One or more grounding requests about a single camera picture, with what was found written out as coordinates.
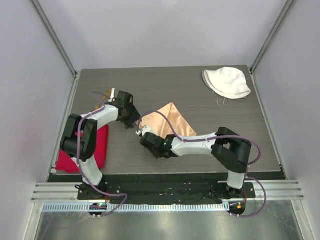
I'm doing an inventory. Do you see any peach cloth napkin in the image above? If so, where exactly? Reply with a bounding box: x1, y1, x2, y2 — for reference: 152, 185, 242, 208
139, 102, 197, 139

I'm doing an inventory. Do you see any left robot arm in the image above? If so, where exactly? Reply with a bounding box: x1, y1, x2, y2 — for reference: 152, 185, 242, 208
60, 91, 141, 200

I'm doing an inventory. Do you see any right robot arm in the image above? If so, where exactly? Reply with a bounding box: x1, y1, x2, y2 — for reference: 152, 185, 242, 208
136, 126, 252, 198

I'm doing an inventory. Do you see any white spoon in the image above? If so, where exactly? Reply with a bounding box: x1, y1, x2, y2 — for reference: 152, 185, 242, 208
109, 88, 115, 101

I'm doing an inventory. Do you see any gold fork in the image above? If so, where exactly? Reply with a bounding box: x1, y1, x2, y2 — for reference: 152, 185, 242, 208
90, 89, 112, 111

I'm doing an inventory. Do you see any red folded cloth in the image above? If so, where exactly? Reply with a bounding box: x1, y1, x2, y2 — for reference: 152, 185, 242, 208
55, 125, 109, 174

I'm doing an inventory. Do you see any white bucket hat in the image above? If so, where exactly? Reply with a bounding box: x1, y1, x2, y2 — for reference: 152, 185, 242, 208
202, 67, 251, 100

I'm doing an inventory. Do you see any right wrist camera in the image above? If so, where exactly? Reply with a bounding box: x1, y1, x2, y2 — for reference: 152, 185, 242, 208
135, 125, 153, 138

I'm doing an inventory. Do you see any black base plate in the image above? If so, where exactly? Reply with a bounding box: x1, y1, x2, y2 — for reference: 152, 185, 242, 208
47, 172, 257, 204

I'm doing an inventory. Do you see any white slotted cable duct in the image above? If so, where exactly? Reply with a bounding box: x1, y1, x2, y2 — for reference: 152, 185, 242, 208
42, 202, 230, 213

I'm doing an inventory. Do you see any aluminium front rail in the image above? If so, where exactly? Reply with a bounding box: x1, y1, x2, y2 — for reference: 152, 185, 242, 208
31, 180, 304, 204

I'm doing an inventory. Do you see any left aluminium frame post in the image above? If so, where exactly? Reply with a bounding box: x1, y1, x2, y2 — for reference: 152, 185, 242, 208
29, 0, 77, 78

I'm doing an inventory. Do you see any aluminium frame post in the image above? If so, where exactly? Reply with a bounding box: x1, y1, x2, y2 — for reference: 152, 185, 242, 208
250, 0, 297, 74
29, 0, 77, 78

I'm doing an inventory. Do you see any right aluminium frame post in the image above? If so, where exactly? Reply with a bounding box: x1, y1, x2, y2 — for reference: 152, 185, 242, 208
250, 0, 297, 74

